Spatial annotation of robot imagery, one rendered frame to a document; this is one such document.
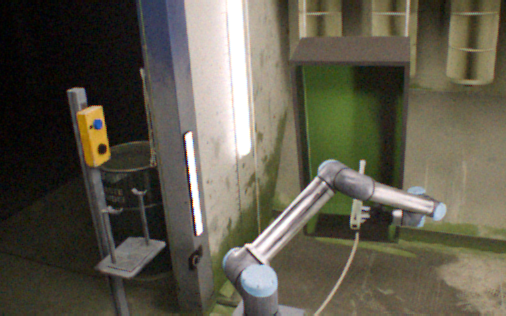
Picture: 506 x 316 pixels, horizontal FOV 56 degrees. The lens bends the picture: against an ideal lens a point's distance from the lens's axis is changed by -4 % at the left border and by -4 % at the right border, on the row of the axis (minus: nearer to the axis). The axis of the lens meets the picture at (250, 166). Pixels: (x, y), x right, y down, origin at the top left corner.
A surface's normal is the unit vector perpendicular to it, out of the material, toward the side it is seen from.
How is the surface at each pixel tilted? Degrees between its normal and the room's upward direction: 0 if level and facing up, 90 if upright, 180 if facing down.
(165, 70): 90
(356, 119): 102
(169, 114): 90
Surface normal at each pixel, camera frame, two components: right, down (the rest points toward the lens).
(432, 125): -0.35, -0.18
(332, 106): -0.26, 0.57
